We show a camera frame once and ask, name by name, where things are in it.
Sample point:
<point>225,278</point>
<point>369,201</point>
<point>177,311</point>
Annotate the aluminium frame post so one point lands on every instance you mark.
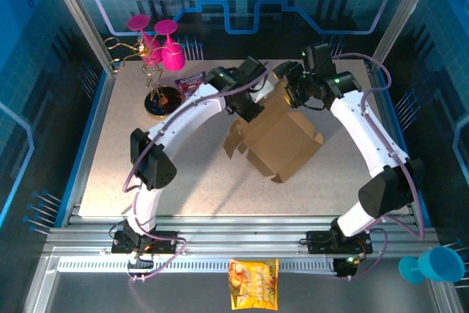
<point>78,16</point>
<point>401,12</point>

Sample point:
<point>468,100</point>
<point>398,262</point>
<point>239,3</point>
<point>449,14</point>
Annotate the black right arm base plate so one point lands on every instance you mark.
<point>318,241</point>

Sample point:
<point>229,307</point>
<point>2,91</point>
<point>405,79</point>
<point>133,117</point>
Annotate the pink wine glass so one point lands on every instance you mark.
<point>173,58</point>
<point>151,52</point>

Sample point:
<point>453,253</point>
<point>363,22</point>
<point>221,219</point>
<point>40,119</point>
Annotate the small black controller box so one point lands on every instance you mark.
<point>345,268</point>

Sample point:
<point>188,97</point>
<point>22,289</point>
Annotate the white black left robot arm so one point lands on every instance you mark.
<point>183,118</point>

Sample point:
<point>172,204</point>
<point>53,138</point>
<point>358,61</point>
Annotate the brown cardboard paper box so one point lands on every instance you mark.
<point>278,137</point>

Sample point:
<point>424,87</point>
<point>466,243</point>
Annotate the aluminium rail frame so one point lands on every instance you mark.
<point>238,232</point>

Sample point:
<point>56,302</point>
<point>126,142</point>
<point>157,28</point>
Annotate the blue wine glass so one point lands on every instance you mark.
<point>439,263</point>

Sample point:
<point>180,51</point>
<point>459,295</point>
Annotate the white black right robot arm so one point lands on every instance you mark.
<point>370,133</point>

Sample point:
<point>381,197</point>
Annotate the yellow snack bag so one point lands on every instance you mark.
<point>253,283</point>

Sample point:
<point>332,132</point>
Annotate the purple snack packet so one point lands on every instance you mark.
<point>190,82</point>

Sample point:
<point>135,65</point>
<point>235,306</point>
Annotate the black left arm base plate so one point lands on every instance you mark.
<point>163,241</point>

